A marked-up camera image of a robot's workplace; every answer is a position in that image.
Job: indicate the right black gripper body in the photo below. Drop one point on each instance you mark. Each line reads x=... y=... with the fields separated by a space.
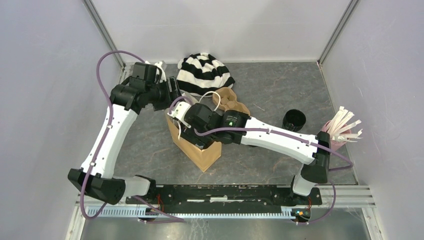
x=197 y=142

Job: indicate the brown paper bag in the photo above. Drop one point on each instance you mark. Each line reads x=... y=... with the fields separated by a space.
x=204 y=157

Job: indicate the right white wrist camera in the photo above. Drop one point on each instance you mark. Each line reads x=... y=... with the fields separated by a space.
x=178 y=112

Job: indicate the aluminium frame post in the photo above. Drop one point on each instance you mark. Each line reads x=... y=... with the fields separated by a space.
x=351 y=7
x=100 y=25

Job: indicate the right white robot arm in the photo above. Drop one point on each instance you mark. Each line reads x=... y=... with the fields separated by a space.
x=235 y=127

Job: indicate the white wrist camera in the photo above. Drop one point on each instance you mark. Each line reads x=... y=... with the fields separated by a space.
x=156 y=72
x=178 y=112

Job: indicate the pink straw holder cup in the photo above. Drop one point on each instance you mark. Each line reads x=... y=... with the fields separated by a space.
x=334 y=144

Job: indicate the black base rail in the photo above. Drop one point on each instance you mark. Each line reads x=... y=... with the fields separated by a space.
x=228 y=199

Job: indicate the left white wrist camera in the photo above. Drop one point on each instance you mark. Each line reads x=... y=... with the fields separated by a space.
x=156 y=72

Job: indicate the black white striped cloth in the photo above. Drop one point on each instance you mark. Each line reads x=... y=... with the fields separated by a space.
x=201 y=72

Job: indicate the white wrapped straws bundle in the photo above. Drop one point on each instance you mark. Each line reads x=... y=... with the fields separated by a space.
x=341 y=126

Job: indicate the right aluminium frame post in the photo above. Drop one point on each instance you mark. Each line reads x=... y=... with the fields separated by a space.
x=351 y=7

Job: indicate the remaining cardboard carrier stack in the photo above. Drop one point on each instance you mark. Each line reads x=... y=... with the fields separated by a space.
x=228 y=101

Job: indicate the left aluminium frame post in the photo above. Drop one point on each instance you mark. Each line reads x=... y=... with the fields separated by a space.
x=100 y=25

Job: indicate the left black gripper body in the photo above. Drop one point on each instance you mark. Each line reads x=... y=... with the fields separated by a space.
x=164 y=97

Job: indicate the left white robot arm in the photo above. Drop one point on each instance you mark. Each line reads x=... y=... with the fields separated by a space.
x=95 y=178

